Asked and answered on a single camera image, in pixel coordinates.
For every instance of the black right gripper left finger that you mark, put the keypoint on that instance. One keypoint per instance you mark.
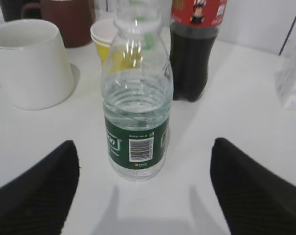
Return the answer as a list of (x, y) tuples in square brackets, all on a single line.
[(38, 201)]

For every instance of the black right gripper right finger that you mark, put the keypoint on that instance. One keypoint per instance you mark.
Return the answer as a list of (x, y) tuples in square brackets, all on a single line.
[(254, 201)]

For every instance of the clear water bottle green label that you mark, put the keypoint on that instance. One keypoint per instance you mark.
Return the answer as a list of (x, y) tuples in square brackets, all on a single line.
[(137, 90)]

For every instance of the dark red mug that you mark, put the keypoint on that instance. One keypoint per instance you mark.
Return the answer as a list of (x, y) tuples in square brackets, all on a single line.
[(72, 17)]

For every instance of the black mug white interior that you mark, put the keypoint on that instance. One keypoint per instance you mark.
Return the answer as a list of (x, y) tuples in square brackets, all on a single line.
[(12, 10)]

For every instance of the white milk carton bottle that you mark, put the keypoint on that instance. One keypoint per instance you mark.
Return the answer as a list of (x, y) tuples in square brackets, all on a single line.
[(285, 81)]

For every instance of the yellow paper cup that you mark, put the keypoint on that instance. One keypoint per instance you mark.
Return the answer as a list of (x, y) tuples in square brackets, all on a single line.
[(103, 33)]

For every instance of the cola bottle red label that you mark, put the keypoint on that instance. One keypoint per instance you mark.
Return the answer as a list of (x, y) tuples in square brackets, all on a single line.
[(194, 29)]

